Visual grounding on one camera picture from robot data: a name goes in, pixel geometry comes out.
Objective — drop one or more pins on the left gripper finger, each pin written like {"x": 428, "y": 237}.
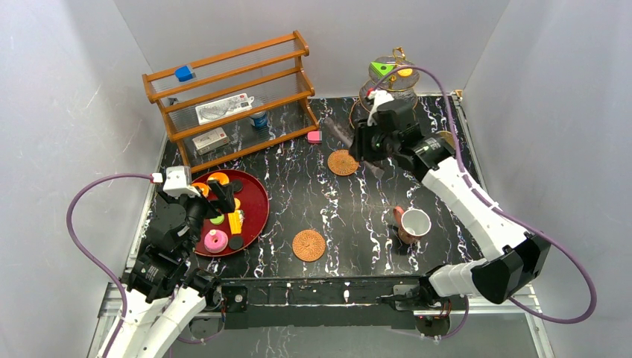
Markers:
{"x": 221, "y": 197}
{"x": 205, "y": 208}

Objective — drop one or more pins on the metal tongs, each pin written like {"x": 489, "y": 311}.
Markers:
{"x": 343, "y": 135}

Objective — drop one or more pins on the green cake wedge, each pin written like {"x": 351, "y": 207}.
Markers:
{"x": 381, "y": 69}

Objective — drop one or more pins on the near woven coaster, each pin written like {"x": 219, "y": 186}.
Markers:
{"x": 308, "y": 245}

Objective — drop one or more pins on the dark red round tray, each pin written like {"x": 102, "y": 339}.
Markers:
{"x": 254, "y": 205}

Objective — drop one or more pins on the black base frame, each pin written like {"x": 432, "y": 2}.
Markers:
{"x": 321, "y": 301}

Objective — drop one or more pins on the glass three-tier dessert stand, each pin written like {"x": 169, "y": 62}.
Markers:
{"x": 398, "y": 87}

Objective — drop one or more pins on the blue jar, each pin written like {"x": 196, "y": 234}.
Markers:
{"x": 259, "y": 120}

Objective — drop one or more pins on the woven coaster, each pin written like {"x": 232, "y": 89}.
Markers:
{"x": 341, "y": 163}
{"x": 308, "y": 245}

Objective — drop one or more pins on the wooden three-tier shelf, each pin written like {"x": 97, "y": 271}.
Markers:
{"x": 272, "y": 71}

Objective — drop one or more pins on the yellow cake slice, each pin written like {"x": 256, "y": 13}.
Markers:
{"x": 235, "y": 222}

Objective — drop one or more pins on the pink white mug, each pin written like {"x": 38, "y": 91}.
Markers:
{"x": 412, "y": 224}

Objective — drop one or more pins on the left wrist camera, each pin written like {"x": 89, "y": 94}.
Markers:
{"x": 176, "y": 181}

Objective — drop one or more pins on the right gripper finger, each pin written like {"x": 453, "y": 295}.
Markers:
{"x": 367, "y": 143}
{"x": 355, "y": 148}

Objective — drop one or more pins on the pink eraser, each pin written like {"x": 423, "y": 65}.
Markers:
{"x": 314, "y": 137}

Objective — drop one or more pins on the blue block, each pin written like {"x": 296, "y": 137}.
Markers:
{"x": 184, "y": 73}

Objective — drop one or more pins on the orange donut left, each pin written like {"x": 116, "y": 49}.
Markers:
{"x": 202, "y": 188}

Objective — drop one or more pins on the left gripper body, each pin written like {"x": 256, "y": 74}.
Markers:
{"x": 217, "y": 198}

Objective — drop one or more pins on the black sandwich cookie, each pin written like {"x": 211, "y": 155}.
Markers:
{"x": 236, "y": 242}
{"x": 237, "y": 185}

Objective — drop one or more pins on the beige mug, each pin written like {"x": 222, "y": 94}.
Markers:
{"x": 448, "y": 137}

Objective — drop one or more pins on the white flat package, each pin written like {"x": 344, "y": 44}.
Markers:
{"x": 216, "y": 110}

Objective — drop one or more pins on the small white box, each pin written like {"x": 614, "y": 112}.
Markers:
{"x": 209, "y": 141}

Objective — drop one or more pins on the pink donut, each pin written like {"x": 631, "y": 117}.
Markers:
{"x": 215, "y": 241}

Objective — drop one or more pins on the green macaron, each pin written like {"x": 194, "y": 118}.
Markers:
{"x": 218, "y": 220}

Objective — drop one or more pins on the far woven coaster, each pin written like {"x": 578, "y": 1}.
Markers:
{"x": 341, "y": 163}

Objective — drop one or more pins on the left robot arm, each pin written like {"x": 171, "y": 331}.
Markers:
{"x": 162, "y": 295}

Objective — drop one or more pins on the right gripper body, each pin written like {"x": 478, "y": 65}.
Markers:
{"x": 383, "y": 146}

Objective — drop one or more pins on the orange donut right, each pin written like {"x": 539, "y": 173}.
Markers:
{"x": 219, "y": 177}

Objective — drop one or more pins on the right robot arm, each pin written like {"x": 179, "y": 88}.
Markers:
{"x": 512, "y": 255}

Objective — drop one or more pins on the orange donut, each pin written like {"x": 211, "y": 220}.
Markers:
{"x": 202, "y": 188}
{"x": 219, "y": 177}

